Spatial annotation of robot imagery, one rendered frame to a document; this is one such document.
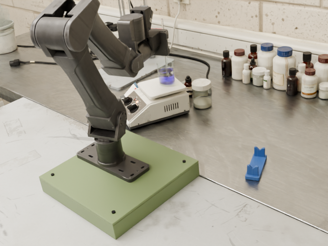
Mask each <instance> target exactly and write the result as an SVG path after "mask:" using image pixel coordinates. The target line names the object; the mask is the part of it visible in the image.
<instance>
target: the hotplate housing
mask: <svg viewBox="0 0 328 246"><path fill-rule="evenodd" d="M134 91H135V92H136V93H137V94H138V95H139V96H140V98H141V99H142V100H143V101H144V102H145V103H146V104H147V105H146V106H145V107H144V108H143V109H142V110H141V111H140V112H139V113H138V114H136V115H135V116H134V117H133V118H132V119H131V120H130V121H128V120H127V122H126V125H127V126H128V127H129V129H130V130H131V129H134V128H137V127H141V126H144V125H148V124H151V123H155V122H159V121H162V120H165V119H169V118H172V117H176V116H179V115H182V114H185V113H189V109H190V103H189V94H188V93H187V92H186V91H185V90H184V91H181V92H177V93H173V94H170V95H166V96H162V97H159V98H155V99H149V98H148V97H147V96H146V94H145V93H144V92H143V91H141V90H140V89H139V88H137V89H135V90H134Z"/></svg>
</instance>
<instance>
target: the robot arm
mask: <svg viewBox="0 0 328 246"><path fill-rule="evenodd" d="M100 4H101V3H100V2H99V1H98V0H80V1H79V2H78V3H77V4H75V2H74V1H73V0H53V1H52V2H51V3H50V4H49V5H48V6H47V7H46V8H45V9H44V10H43V11H42V12H41V13H40V14H39V15H38V16H37V17H36V18H35V19H34V20H33V22H32V24H31V27H30V38H31V41H32V43H33V45H34V46H35V47H36V48H38V49H41V50H42V51H43V52H44V54H45V55H46V57H51V58H53V60H54V61H55V62H56V64H58V65H59V66H60V67H61V68H62V69H63V71H64V72H65V73H66V75H67V76H68V78H69V79H70V81H71V82H72V84H73V86H74V87H75V89H76V90H77V92H78V94H79V95H80V97H81V98H82V100H83V102H84V105H85V107H86V111H87V114H86V118H87V123H89V124H88V133H87V134H88V137H92V138H94V141H95V142H93V143H92V144H90V145H88V146H87V147H85V148H83V149H82V150H80V151H78V152H77V158H79V159H81V160H83V161H85V162H87V163H89V164H91V165H93V166H95V167H97V168H99V169H101V170H103V171H106V172H108V173H110V174H112V175H114V176H116V177H118V178H120V179H122V180H124V181H126V182H128V183H132V182H134V181H135V180H136V179H138V178H139V177H141V176H142V175H143V174H145V173H146V172H147V171H148V170H149V164H147V163H144V162H142V161H140V160H138V159H135V158H133V157H131V156H128V155H126V154H125V152H124V151H123V147H122V142H121V138H122V136H123V135H124V134H125V133H126V132H125V130H126V122H127V111H126V108H125V106H124V104H123V102H122V100H121V99H117V98H116V96H115V95H114V94H113V93H112V92H111V91H110V89H109V88H108V87H107V85H106V83H105V82H104V80H103V78H102V76H101V74H100V73H99V71H98V69H97V67H96V65H95V64H94V62H93V60H92V57H91V55H90V52H89V49H90V50H91V51H92V52H93V53H94V54H95V55H96V56H97V57H98V59H99V60H100V63H101V64H102V65H101V69H102V70H103V71H104V72H105V73H106V74H108V75H110V76H120V77H131V78H134V77H136V76H137V74H138V72H139V71H140V70H141V69H142V68H144V62H145V61H146V60H147V59H149V58H150V57H151V56H152V55H157V56H168V55H169V54H170V49H169V48H168V30H167V29H162V28H151V24H152V23H151V22H152V17H153V11H152V10H151V7H149V6H148V5H140V6H135V7H134V8H132V9H130V14H126V15H123V16H121V17H120V20H118V21H117V29H118V35H119V39H118V38H117V37H116V36H115V35H114V34H113V33H112V31H111V30H110V29H109V28H108V27H107V26H106V24H105V23H104V22H103V20H102V19H101V17H100V16H99V14H98V10H99V7H100ZM64 12H66V14H65V17H64V18H63V15H64ZM88 48H89V49H88Z"/></svg>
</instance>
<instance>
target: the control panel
mask: <svg viewBox="0 0 328 246"><path fill-rule="evenodd" d="M127 97H131V98H132V99H133V100H132V102H131V104H133V103H136V101H138V102H137V103H136V104H137V105H138V106H139V108H138V110H137V111H136V112H134V113H130V111H129V110H128V109H127V106H129V105H131V104H129V105H127V106H125V105H124V106H125V108H126V111H127V120H128V121H130V120H131V119H132V118H133V117H134V116H135V115H136V114H138V113H139V112H140V111H141V110H142V109H143V108H144V107H145V106H146V105H147V104H146V103H145V102H144V101H143V100H142V99H141V98H140V96H139V95H138V94H137V93H136V92H135V91H133V92H132V93H131V94H129V95H128V96H127ZM134 99H136V100H134ZM122 102H123V101H122ZM123 104H124V102H123Z"/></svg>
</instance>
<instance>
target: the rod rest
mask: <svg viewBox="0 0 328 246"><path fill-rule="evenodd" d="M266 160H267V155H265V147H263V148H261V149H259V148H258V147H256V146H255V147H254V154H253V156H252V159H251V161H250V164H248V165H247V172H246V175H245V179H247V180H253V181H259V180H260V177H261V174H262V172H263V169H264V166H265V163H266Z"/></svg>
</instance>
